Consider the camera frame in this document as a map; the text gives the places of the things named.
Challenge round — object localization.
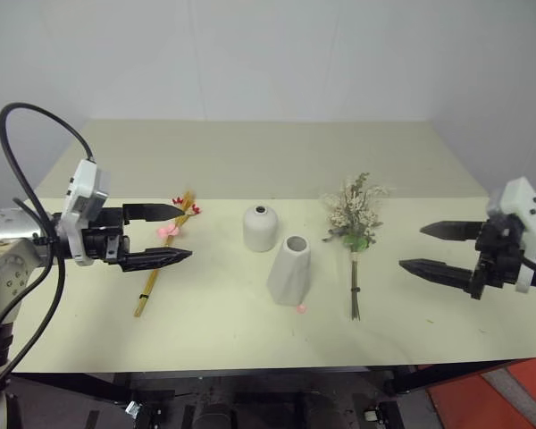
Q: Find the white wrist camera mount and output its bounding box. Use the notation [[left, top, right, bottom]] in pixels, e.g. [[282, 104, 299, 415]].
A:
[[486, 176, 536, 295], [56, 157, 113, 268]]

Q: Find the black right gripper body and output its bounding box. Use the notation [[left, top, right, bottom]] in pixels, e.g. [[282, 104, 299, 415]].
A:
[[468, 214, 532, 300]]

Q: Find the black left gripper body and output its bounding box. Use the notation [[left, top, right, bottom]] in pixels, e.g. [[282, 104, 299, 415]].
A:
[[80, 207, 131, 268]]

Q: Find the yellow stem pink flower bundle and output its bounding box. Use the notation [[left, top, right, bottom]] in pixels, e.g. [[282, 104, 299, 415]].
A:
[[132, 189, 204, 319]]

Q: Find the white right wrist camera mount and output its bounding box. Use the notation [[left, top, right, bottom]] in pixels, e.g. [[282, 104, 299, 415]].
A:
[[486, 176, 536, 295]]

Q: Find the short round white vase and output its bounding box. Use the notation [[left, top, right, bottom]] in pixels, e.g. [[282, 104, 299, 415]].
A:
[[242, 205, 281, 254]]

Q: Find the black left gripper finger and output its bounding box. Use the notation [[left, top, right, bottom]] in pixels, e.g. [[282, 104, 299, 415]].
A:
[[122, 203, 184, 226], [118, 248, 194, 273]]

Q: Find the black table frame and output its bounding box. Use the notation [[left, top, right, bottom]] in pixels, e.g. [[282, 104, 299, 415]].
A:
[[8, 355, 519, 429]]

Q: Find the dried white flower bouquet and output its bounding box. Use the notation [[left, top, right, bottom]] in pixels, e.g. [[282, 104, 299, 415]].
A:
[[318, 172, 397, 322]]

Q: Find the red floor mat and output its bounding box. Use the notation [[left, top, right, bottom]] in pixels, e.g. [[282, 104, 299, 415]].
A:
[[417, 355, 536, 429]]

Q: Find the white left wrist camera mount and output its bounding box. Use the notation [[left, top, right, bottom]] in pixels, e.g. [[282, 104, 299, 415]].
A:
[[56, 157, 113, 268]]

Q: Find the tall faceted white vase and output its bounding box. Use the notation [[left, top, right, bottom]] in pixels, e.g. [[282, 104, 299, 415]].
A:
[[266, 235, 314, 307]]

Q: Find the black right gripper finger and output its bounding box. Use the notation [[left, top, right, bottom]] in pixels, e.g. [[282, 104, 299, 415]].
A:
[[398, 258, 480, 294], [419, 219, 489, 243]]

